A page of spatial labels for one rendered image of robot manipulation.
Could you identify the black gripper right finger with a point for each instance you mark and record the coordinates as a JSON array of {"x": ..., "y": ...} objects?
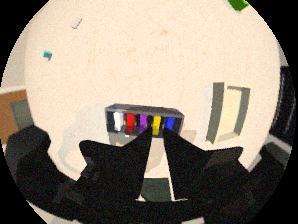
[{"x": 187, "y": 163}]

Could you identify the lime green cube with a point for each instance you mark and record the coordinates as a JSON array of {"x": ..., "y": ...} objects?
[{"x": 238, "y": 5}]

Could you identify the beige square tray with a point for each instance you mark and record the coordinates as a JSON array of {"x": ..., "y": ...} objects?
[{"x": 229, "y": 110}]

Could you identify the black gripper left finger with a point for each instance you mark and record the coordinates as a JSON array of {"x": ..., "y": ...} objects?
[{"x": 132, "y": 158}]

